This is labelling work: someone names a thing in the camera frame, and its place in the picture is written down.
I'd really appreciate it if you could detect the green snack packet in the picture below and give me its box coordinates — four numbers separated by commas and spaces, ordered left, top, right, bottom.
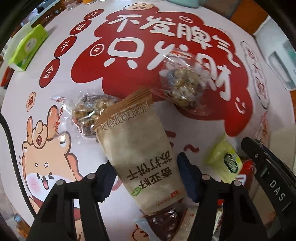
205, 133, 244, 184

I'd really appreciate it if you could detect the green tissue box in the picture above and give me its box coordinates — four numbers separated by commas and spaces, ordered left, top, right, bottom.
8, 23, 50, 71

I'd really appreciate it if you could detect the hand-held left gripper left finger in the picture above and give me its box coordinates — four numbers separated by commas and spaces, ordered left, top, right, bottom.
25, 162, 121, 241

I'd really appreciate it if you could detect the white bottle sterilizer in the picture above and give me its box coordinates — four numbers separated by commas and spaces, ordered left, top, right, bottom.
253, 16, 296, 91

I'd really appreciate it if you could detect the clear nut cluster packet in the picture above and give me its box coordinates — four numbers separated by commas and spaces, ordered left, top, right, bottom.
49, 92, 121, 140
150, 45, 213, 115

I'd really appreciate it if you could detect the dark red snack packet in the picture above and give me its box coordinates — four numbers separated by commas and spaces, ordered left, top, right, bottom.
134, 207, 188, 241

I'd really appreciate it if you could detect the brown soda cracker packet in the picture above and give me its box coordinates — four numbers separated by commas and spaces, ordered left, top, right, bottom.
93, 87, 187, 215

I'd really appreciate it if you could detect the mint green canister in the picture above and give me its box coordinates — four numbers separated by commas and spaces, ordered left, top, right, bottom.
166, 0, 202, 7

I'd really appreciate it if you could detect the red white pastry packet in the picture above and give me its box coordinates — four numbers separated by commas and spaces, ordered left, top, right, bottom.
235, 159, 271, 204

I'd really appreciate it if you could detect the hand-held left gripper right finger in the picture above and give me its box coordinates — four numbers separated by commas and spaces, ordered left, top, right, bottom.
178, 152, 264, 241

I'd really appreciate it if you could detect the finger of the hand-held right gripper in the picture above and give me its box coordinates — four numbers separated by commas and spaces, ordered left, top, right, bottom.
241, 136, 296, 184

